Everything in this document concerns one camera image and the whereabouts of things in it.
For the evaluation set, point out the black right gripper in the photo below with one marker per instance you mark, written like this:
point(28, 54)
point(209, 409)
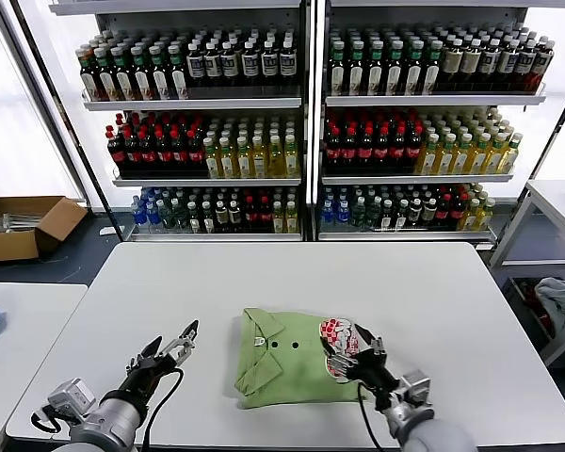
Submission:
point(372, 372)

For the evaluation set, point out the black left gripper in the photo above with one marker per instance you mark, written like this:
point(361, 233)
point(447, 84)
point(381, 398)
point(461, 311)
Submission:
point(148, 376)

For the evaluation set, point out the green polo shirt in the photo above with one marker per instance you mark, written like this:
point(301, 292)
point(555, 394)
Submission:
point(287, 362)

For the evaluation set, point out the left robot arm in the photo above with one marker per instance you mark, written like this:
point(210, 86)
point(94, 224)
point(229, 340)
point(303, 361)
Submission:
point(108, 424)

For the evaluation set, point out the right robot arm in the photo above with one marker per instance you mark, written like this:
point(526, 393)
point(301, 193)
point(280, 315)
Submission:
point(433, 433)

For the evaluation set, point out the green tinted water bottle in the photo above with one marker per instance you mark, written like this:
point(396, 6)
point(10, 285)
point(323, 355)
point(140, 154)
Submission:
point(372, 215)
point(358, 215)
point(180, 217)
point(166, 216)

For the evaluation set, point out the small white floor object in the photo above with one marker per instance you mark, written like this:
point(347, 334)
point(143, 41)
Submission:
point(107, 231)

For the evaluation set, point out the white cap dark drink bottle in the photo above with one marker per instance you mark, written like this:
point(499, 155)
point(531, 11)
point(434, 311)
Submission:
point(208, 219)
point(387, 216)
point(194, 219)
point(221, 216)
point(401, 215)
point(235, 216)
point(414, 214)
point(429, 214)

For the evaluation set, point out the blue water bottle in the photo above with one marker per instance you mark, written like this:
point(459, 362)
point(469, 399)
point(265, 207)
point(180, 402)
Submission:
point(327, 214)
point(343, 214)
point(152, 215)
point(137, 214)

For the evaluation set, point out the yellow juice bottle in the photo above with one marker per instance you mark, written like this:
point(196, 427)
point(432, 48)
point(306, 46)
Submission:
point(291, 159)
point(461, 157)
point(276, 159)
point(277, 219)
point(484, 214)
point(445, 157)
point(494, 157)
point(211, 160)
point(471, 215)
point(478, 157)
point(291, 219)
point(428, 157)
point(259, 159)
point(509, 155)
point(227, 160)
point(243, 160)

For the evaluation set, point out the red cap cola bottle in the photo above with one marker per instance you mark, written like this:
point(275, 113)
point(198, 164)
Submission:
point(381, 150)
point(118, 153)
point(365, 150)
point(333, 150)
point(179, 151)
point(413, 150)
point(195, 151)
point(443, 212)
point(265, 216)
point(397, 150)
point(133, 151)
point(250, 216)
point(457, 211)
point(164, 151)
point(148, 151)
point(349, 150)

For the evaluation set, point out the brown cardboard box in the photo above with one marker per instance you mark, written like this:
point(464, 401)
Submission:
point(9, 245)

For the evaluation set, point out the silver metal rods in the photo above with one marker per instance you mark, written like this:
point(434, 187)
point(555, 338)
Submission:
point(14, 221)

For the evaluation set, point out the grey blue cloth pile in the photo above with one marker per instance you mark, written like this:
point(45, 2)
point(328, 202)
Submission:
point(560, 296)

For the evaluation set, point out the grey metal bottle rack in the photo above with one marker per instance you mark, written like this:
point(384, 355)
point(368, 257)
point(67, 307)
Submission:
point(193, 104)
point(428, 100)

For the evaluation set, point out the green label tea bottle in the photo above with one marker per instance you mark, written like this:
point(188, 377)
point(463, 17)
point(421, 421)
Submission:
point(143, 80)
point(161, 79)
point(107, 80)
point(124, 80)
point(431, 70)
point(356, 70)
point(413, 70)
point(395, 70)
point(376, 70)
point(337, 70)
point(179, 79)

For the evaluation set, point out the white blue label dark bottle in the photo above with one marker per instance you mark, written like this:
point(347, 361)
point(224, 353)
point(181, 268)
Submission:
point(250, 65)
point(229, 65)
point(523, 63)
point(540, 63)
point(287, 63)
point(212, 66)
point(506, 63)
point(269, 64)
point(489, 63)
point(195, 66)

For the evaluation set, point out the beige label dark bottle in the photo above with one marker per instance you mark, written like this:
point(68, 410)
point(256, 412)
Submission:
point(471, 63)
point(452, 63)

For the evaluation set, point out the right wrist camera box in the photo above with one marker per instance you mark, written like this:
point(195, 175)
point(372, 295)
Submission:
point(416, 386)

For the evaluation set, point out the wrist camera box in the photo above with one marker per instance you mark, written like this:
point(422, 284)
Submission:
point(416, 386)
point(70, 398)

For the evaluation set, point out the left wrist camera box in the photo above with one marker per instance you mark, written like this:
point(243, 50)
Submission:
point(70, 398)

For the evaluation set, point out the black diagonal frame pole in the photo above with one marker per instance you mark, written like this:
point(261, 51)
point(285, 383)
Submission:
point(117, 223)
point(539, 160)

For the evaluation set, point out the grey metal frame table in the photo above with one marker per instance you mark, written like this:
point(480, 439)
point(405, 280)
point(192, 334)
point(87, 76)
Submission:
point(553, 195)

